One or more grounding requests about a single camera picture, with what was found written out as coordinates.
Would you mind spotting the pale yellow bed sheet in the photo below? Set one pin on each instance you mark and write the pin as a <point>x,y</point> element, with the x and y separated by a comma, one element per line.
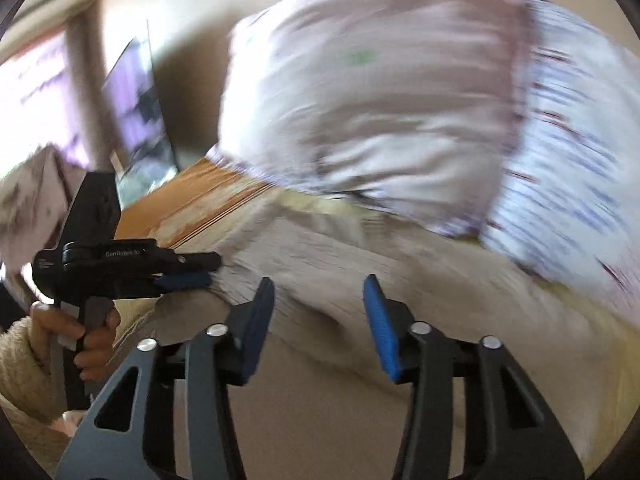
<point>607,360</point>

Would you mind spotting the beige blanket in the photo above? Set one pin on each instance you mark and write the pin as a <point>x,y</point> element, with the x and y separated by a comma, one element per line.
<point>325,270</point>

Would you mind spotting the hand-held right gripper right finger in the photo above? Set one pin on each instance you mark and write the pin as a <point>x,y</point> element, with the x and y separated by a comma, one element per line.
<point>382,327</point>

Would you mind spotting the brown curtain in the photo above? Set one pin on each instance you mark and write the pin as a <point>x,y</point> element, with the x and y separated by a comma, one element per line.
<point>85,95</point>

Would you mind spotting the light pink pillow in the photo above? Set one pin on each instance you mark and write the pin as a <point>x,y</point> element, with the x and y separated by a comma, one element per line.
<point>370,110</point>

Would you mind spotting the person's left forearm cream sleeve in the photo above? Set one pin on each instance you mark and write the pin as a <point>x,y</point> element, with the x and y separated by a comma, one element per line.
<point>25,380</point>

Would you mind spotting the bright window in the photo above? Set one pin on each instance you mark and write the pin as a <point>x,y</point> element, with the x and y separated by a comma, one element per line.
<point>35,105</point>

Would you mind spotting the person's left hand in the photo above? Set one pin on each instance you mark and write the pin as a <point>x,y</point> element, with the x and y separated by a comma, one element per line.
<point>92,340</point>

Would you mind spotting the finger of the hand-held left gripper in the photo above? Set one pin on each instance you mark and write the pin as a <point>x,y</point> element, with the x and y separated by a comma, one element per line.
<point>185,281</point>
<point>200,260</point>

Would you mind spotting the white blue striped pillow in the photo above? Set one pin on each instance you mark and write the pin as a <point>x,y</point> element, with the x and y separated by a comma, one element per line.
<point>570,150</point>

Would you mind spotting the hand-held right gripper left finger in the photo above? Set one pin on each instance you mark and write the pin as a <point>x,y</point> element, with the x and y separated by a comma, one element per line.
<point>259,322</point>

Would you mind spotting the black flat screen television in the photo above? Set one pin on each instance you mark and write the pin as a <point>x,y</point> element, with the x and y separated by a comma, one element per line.
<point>140,105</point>

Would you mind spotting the white patterned cloth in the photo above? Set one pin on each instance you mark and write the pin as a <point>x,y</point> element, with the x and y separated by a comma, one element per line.
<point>32,195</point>

